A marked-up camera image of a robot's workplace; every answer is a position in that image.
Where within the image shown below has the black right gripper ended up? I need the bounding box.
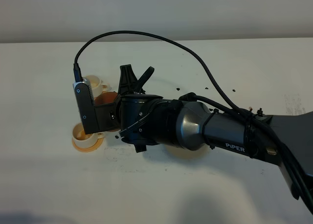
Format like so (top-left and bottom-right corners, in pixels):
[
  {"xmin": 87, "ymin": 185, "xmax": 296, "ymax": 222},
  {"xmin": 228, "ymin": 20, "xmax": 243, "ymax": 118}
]
[{"xmin": 95, "ymin": 64, "xmax": 171, "ymax": 153}]

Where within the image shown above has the brown clay teapot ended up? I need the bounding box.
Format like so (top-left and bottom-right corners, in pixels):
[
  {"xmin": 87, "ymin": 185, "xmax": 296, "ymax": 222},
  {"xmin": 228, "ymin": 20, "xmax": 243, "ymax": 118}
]
[{"xmin": 94, "ymin": 91, "xmax": 118, "ymax": 106}]

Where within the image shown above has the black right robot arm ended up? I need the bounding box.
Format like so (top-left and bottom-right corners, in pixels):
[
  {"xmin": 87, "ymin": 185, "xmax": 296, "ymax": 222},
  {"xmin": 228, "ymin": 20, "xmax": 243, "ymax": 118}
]
[{"xmin": 95, "ymin": 65, "xmax": 313, "ymax": 210}]

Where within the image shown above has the beige round teapot coaster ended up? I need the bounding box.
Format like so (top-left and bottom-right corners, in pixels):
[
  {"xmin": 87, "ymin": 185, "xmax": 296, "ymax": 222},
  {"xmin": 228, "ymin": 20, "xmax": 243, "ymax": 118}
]
[{"xmin": 165, "ymin": 145, "xmax": 210, "ymax": 160}]

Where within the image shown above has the far white teacup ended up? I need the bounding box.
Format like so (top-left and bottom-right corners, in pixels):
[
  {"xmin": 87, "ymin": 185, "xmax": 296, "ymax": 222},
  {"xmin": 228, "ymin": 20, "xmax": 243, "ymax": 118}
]
[{"xmin": 84, "ymin": 75, "xmax": 111, "ymax": 98}]

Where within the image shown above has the white teacup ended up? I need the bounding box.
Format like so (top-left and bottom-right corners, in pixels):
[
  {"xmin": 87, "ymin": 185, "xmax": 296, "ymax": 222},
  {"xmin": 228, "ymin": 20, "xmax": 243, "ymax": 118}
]
[
  {"xmin": 84, "ymin": 75, "xmax": 111, "ymax": 98},
  {"xmin": 72, "ymin": 123, "xmax": 106, "ymax": 140}
]

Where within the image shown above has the near orange coaster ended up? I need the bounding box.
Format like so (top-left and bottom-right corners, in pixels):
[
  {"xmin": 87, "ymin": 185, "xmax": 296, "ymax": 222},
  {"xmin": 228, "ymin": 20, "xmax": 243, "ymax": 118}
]
[{"xmin": 71, "ymin": 135, "xmax": 104, "ymax": 153}]

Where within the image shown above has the near white teacup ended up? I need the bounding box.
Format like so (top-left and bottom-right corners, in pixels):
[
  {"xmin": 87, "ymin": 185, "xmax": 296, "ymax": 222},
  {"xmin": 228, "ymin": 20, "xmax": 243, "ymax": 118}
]
[{"xmin": 72, "ymin": 123, "xmax": 106, "ymax": 140}]

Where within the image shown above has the black right camera cable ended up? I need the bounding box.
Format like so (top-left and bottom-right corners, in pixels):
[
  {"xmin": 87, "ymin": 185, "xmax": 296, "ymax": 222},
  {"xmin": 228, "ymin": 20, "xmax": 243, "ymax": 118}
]
[{"xmin": 73, "ymin": 30, "xmax": 313, "ymax": 210}]

